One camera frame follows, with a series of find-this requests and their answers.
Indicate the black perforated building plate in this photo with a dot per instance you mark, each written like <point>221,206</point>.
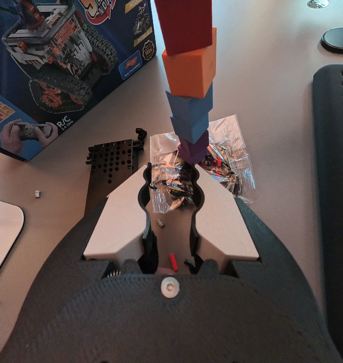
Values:
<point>109,158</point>

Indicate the small black pin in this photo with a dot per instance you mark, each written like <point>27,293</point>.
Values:
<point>190,262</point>

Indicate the orange foam cube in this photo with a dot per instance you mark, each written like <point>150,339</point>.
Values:
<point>185,73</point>

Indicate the blue foam cube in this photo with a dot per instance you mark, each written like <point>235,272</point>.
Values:
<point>188,130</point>
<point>188,105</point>

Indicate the small clear parts bag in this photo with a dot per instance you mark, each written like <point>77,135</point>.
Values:
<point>165,204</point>

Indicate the black round disc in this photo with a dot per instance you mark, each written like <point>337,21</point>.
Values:
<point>338,39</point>

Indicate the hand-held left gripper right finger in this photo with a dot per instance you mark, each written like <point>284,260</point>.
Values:
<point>225,227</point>

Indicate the black perforated pad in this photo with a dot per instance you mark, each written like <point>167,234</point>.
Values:
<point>336,198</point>

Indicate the white booklet stand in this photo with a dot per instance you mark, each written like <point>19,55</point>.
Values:
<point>4,232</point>

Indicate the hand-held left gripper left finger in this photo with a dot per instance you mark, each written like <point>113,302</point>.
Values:
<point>117,227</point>

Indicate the metal desk grommet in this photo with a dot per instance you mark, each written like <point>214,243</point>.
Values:
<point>317,4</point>

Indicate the red foam cube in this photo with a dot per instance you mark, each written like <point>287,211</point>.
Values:
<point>182,25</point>

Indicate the black connector piece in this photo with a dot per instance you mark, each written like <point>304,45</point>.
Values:
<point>141,137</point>

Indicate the blue robot kit box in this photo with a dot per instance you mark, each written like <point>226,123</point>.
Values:
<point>18,42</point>

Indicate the small red pin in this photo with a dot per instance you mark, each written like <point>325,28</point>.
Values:
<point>173,261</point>

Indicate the purple foam cube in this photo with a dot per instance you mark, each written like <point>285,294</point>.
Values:
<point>192,160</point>
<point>192,147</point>

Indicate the small grey pin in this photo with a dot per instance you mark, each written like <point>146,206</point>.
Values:
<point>160,223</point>
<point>38,194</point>

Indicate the clear plastic parts bag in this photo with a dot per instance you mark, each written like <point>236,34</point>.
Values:
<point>228,133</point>

